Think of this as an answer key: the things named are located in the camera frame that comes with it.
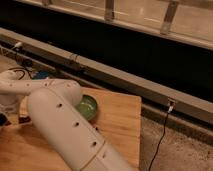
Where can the green ceramic bowl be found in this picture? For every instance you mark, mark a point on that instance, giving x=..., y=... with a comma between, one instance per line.
x=88, y=107

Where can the blue object behind table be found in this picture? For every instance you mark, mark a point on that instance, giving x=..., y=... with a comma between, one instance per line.
x=41, y=75

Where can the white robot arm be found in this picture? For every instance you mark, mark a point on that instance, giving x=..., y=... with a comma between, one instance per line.
x=51, y=105

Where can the black object at left edge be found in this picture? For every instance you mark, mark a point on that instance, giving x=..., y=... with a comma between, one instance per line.
x=3, y=119

